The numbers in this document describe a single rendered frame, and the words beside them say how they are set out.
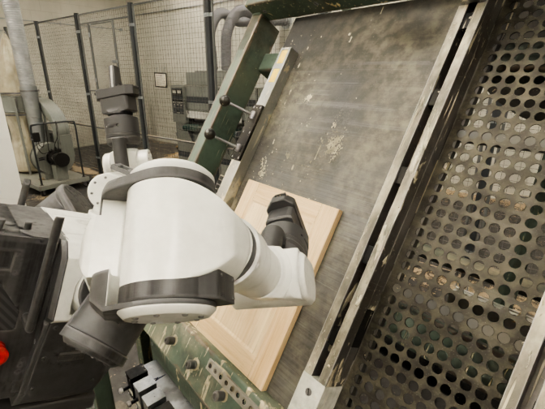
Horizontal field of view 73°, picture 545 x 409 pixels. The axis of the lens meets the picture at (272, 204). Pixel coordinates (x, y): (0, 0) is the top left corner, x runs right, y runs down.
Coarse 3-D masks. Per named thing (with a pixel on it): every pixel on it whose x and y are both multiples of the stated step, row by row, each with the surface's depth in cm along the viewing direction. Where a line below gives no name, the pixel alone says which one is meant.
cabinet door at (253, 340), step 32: (256, 192) 115; (288, 192) 106; (256, 224) 111; (320, 224) 95; (320, 256) 92; (224, 320) 107; (256, 320) 99; (288, 320) 92; (224, 352) 102; (256, 352) 96; (256, 384) 92
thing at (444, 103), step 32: (480, 0) 79; (448, 32) 82; (480, 32) 80; (448, 64) 82; (448, 96) 78; (416, 128) 80; (448, 128) 81; (416, 160) 77; (384, 192) 80; (416, 192) 79; (384, 224) 77; (384, 256) 77; (352, 288) 79; (352, 320) 75; (320, 352) 78; (352, 352) 78; (320, 384) 75
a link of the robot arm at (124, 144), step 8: (112, 136) 96; (120, 136) 96; (128, 136) 97; (136, 136) 99; (112, 144) 95; (120, 144) 94; (128, 144) 98; (136, 144) 101; (112, 152) 97; (120, 152) 94; (128, 152) 98; (136, 152) 99; (144, 152) 99; (112, 160) 98; (120, 160) 94; (128, 160) 96; (136, 160) 98; (144, 160) 99
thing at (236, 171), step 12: (288, 48) 124; (276, 60) 126; (288, 60) 124; (288, 72) 125; (276, 84) 123; (264, 96) 124; (276, 96) 124; (264, 108) 122; (264, 120) 124; (252, 144) 123; (252, 156) 124; (228, 168) 125; (240, 168) 122; (228, 180) 122; (240, 180) 123; (228, 192) 121; (228, 204) 123
